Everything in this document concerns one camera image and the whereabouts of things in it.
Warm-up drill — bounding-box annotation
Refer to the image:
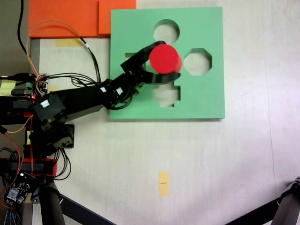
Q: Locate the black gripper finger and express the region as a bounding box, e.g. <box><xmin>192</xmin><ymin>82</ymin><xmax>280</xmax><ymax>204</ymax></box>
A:
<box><xmin>140</xmin><ymin>40</ymin><xmax>168</xmax><ymax>56</ymax></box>
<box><xmin>141</xmin><ymin>71</ymin><xmax>182</xmax><ymax>86</ymax></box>

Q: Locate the red cylinder block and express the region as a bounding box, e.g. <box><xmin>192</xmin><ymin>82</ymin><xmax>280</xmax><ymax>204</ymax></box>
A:
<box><xmin>149</xmin><ymin>44</ymin><xmax>183</xmax><ymax>75</ymax></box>

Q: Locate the large orange foam block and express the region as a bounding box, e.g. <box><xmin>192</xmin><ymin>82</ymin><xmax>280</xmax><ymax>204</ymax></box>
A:
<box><xmin>28</xmin><ymin>0</ymin><xmax>111</xmax><ymax>39</ymax></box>

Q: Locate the green shape sorter board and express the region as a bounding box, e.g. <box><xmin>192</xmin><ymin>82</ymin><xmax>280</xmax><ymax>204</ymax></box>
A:
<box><xmin>108</xmin><ymin>6</ymin><xmax>226</xmax><ymax>122</ymax></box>

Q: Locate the yellow tape strip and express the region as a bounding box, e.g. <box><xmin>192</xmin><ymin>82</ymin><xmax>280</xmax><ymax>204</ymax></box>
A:
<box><xmin>55</xmin><ymin>38</ymin><xmax>82</xmax><ymax>47</ymax></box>

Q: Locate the yellow tape marker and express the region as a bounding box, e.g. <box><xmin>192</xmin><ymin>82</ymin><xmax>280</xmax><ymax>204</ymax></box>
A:
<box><xmin>158</xmin><ymin>171</ymin><xmax>170</xmax><ymax>197</ymax></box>

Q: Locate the yellow sticky note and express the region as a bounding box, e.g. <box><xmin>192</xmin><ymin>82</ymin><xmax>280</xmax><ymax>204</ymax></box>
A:
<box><xmin>0</xmin><ymin>79</ymin><xmax>17</xmax><ymax>96</ymax></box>

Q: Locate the black flat tripod leg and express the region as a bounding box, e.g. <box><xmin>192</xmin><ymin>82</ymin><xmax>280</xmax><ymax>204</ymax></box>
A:
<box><xmin>224</xmin><ymin>199</ymin><xmax>282</xmax><ymax>225</ymax></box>
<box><xmin>58</xmin><ymin>193</ymin><xmax>118</xmax><ymax>225</ymax></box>

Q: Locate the black round tripod leg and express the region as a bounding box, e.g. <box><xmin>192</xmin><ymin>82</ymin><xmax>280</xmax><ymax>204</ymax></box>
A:
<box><xmin>38</xmin><ymin>184</ymin><xmax>65</xmax><ymax>225</ymax></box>
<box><xmin>271</xmin><ymin>176</ymin><xmax>300</xmax><ymax>225</ymax></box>

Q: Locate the black power converter board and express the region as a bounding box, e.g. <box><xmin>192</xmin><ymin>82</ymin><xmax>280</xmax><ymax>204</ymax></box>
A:
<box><xmin>4</xmin><ymin>172</ymin><xmax>32</xmax><ymax>208</ymax></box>

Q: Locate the thin black wire bundle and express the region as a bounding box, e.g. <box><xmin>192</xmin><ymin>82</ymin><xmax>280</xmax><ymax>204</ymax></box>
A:
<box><xmin>48</xmin><ymin>37</ymin><xmax>105</xmax><ymax>89</ymax></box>

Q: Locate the circuit board with wires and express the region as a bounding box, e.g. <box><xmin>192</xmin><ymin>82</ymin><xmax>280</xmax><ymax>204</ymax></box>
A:
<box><xmin>25</xmin><ymin>73</ymin><xmax>51</xmax><ymax>97</ymax></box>

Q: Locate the thin orange wire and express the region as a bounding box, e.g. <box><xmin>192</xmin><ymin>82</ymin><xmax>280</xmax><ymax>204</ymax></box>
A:
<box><xmin>26</xmin><ymin>19</ymin><xmax>82</xmax><ymax>77</ymax></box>

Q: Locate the thick black cable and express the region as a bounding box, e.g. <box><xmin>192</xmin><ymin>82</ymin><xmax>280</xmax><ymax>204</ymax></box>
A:
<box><xmin>17</xmin><ymin>0</ymin><xmax>29</xmax><ymax>56</ymax></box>

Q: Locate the braided grey cable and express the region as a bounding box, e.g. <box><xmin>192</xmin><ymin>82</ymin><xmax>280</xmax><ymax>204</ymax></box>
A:
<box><xmin>1</xmin><ymin>208</ymin><xmax>22</xmax><ymax>225</ymax></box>

